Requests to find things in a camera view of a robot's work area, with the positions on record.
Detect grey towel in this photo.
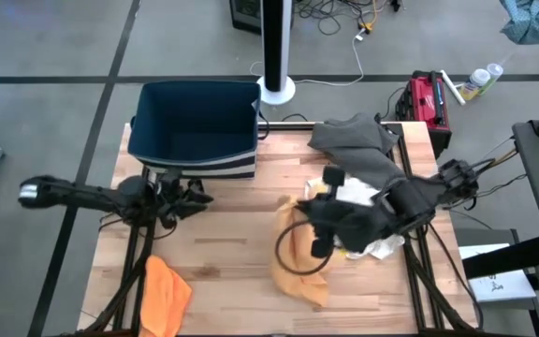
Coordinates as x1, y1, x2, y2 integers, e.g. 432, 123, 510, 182
307, 111, 409, 193

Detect orange towel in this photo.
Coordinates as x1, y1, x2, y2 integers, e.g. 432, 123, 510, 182
138, 255, 194, 337

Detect white black tower fan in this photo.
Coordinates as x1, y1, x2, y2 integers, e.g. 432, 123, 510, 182
255, 0, 297, 107

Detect white printed sheet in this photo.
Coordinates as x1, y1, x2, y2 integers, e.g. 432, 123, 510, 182
457, 242, 538, 303

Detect teal patterned cloth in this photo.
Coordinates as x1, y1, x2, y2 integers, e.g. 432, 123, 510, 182
499, 0, 539, 46

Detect black wire bundle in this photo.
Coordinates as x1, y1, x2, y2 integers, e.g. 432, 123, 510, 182
465, 135, 529, 212

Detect white floor cable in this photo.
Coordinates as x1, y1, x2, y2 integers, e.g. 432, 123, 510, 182
249, 27, 366, 88

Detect wipes canister green label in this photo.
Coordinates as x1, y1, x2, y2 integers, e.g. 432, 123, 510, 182
477, 63, 504, 97

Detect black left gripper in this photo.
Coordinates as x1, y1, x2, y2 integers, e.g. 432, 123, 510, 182
150, 168, 215, 230

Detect wipes canister yellow label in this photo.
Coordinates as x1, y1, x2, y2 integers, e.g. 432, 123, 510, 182
459, 68, 491, 102

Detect black floor cable tangle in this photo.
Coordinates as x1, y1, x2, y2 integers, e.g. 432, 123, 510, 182
292, 0, 404, 37

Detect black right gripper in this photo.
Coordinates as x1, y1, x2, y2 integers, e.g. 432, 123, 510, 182
296, 165, 395, 260

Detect red black tool bag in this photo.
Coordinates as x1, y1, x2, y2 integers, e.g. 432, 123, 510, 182
394, 69, 453, 158

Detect tan waffle towel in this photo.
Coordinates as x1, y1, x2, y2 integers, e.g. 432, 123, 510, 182
269, 194, 331, 308

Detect navy white striped fabric bin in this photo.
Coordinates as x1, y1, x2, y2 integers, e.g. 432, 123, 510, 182
126, 80, 262, 181

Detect white tube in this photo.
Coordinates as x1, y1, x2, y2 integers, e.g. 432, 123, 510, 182
439, 68, 466, 107

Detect white towel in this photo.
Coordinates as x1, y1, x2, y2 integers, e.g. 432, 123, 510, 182
304, 175, 406, 261

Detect black equipment box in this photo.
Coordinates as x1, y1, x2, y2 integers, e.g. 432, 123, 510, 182
229, 0, 264, 36

